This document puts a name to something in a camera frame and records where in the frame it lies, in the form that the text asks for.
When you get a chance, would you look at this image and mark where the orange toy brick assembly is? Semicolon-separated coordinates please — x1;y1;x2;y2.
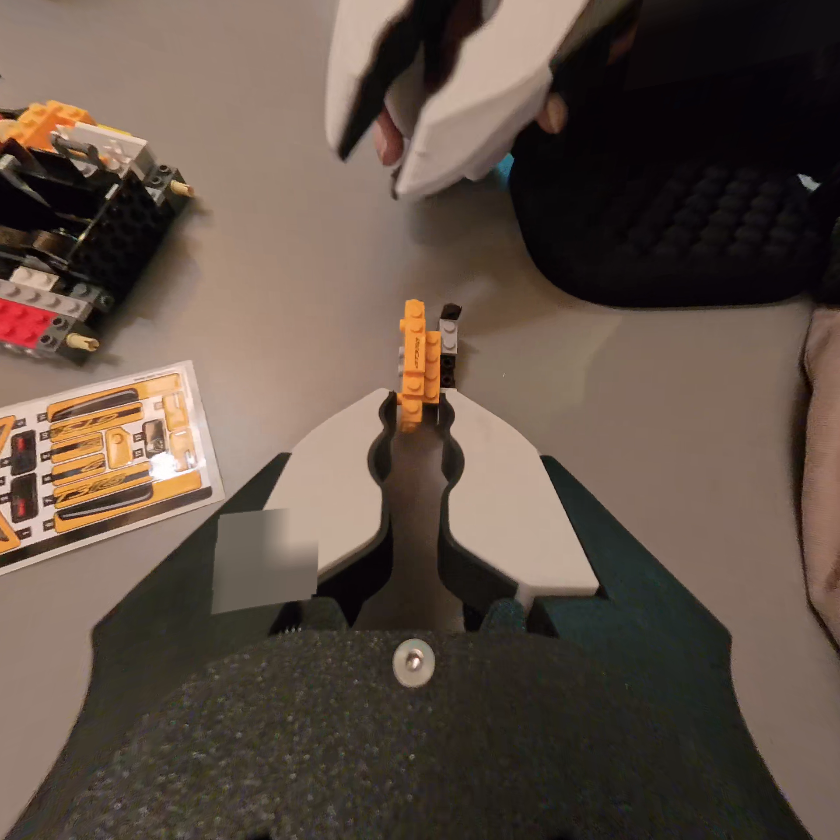
395;298;464;434

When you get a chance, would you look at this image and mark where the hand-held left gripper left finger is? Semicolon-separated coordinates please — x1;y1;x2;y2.
262;387;399;623

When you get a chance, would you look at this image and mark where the orange sticker sheet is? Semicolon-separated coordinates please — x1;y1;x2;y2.
0;360;226;577

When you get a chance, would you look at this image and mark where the grey desk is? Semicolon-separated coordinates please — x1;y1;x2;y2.
0;0;840;840

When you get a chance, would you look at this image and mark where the person's right hand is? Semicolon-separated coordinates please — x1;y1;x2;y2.
373;91;570;166

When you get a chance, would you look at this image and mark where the black toy car chassis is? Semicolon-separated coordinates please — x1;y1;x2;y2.
0;98;196;368

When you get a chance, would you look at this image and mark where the person's beige clothing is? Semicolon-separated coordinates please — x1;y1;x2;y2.
799;305;840;651

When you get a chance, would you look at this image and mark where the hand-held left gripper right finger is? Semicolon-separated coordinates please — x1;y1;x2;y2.
436;387;602;628

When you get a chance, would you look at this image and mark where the black padded cushion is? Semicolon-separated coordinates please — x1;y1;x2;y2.
508;128;840;309

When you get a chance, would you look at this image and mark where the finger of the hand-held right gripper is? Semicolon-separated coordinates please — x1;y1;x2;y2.
391;0;593;201
325;0;424;163

